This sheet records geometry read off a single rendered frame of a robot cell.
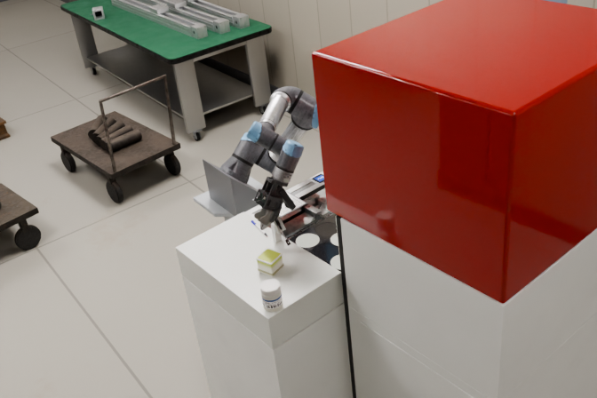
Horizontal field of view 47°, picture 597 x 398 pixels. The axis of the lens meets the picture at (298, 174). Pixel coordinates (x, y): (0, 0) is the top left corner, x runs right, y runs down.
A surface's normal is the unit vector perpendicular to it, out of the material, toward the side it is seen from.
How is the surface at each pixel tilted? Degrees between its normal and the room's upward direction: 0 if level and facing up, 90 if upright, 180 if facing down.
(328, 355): 90
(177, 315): 0
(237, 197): 90
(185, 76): 90
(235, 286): 0
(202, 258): 0
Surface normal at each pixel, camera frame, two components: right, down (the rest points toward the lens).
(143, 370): -0.11, -0.86
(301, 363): 0.64, 0.33
